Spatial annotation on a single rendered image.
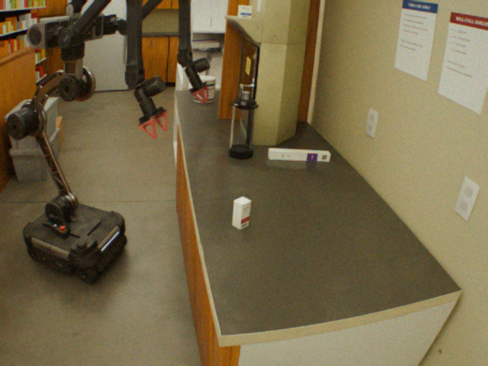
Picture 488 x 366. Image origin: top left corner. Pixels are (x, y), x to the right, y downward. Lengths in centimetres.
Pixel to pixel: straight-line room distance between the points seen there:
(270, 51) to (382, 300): 109
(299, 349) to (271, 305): 14
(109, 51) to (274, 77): 510
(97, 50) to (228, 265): 582
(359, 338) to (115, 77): 608
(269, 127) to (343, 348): 106
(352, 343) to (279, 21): 124
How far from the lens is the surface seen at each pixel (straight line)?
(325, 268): 105
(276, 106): 170
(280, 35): 164
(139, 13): 149
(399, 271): 112
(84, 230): 238
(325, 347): 98
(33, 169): 364
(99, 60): 660
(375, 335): 104
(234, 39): 197
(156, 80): 147
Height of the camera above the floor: 158
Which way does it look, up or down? 27 degrees down
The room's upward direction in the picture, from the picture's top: 5 degrees clockwise
